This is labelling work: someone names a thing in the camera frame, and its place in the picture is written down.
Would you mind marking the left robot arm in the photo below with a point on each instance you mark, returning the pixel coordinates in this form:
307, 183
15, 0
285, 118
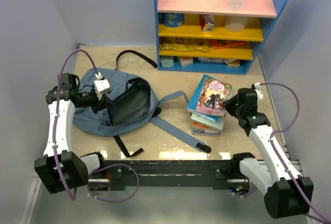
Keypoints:
60, 169

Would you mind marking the pink cover book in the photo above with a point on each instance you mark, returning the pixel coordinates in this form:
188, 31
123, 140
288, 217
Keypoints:
209, 97

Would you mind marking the blue round tin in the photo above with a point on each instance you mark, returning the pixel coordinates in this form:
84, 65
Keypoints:
173, 19

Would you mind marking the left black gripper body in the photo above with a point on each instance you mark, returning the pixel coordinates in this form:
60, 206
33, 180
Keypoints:
90, 99

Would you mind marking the white tissue pack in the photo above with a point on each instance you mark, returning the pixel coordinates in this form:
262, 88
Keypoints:
185, 61

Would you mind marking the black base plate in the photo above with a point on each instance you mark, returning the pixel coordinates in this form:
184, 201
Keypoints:
215, 174

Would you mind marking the white round container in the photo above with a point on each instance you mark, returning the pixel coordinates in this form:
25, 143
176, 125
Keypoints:
235, 23

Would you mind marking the red snack packet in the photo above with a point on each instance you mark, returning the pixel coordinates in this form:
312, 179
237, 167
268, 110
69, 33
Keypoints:
223, 44

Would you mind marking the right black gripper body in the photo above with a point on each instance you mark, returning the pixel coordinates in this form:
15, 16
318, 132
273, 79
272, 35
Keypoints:
233, 108

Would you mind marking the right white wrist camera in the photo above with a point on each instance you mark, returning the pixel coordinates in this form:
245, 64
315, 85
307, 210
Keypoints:
258, 91

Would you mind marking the blue student backpack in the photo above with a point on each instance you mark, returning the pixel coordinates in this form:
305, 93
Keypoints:
131, 104

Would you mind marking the yellow sponge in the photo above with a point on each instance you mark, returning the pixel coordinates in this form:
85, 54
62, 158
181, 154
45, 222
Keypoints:
234, 64

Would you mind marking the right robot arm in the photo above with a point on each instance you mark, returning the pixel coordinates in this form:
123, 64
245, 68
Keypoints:
286, 193

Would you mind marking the teal book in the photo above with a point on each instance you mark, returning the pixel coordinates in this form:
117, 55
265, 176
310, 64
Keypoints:
214, 122

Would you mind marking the teal tissue pack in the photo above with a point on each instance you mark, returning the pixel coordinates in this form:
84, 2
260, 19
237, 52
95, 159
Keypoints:
167, 61

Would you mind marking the blue shelf unit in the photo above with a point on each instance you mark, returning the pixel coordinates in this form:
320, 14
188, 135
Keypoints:
208, 36

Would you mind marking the red white carton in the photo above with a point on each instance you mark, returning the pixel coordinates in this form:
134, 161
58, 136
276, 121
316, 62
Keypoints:
207, 22

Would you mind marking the yellow snack bag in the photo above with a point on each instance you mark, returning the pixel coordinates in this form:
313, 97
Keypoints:
180, 44

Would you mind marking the orange book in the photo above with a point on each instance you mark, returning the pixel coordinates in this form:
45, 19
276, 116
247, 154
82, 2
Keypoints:
201, 129

